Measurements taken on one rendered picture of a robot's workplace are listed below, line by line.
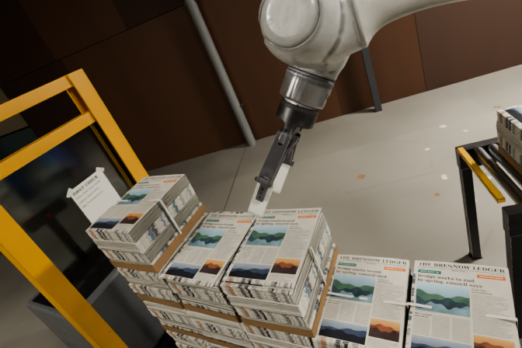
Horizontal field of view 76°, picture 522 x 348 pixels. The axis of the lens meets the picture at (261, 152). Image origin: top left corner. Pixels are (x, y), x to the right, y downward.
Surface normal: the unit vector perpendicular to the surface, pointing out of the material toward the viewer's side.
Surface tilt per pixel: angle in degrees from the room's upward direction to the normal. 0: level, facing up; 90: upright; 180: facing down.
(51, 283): 90
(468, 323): 1
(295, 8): 70
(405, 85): 90
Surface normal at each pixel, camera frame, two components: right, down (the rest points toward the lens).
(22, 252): 0.84, -0.09
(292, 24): -0.48, 0.21
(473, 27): -0.13, 0.49
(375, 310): -0.35, -0.84
